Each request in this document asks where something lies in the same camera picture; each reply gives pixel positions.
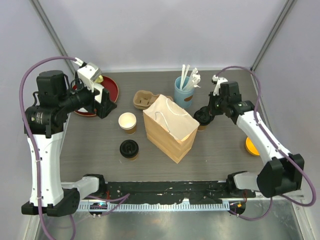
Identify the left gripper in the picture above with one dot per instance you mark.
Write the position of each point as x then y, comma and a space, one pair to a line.
101, 109

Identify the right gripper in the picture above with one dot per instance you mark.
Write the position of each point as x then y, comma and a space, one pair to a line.
212, 110

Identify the black lid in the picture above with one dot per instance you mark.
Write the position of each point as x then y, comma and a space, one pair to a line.
203, 116
129, 149

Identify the paper cup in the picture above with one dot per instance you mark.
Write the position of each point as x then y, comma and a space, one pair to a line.
133, 158
202, 127

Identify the brown paper bag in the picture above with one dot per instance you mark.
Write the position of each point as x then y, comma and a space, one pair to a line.
169, 127

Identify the stack of paper cups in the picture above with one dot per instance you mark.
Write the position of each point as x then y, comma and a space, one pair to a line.
128, 122

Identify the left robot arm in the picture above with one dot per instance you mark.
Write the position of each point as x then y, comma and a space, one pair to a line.
53, 101

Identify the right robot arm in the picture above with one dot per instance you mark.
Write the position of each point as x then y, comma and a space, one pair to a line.
279, 174

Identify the yellow mug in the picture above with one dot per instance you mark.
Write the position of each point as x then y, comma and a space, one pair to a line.
99, 79

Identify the red round tray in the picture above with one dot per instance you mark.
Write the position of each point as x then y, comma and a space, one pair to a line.
113, 89

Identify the blue straw holder cup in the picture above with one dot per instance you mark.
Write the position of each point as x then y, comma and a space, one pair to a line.
181, 97

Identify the white wrapped straws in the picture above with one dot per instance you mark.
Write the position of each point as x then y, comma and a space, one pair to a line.
190, 81

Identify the orange bowl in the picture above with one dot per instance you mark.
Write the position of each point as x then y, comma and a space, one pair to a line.
250, 147

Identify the cardboard cup carrier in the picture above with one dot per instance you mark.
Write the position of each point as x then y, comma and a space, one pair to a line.
143, 99

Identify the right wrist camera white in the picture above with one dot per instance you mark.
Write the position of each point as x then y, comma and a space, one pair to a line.
217, 81

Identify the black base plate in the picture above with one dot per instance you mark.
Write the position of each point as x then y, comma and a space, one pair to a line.
173, 192

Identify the aluminium front rail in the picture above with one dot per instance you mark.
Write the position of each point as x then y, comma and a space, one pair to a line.
97, 206

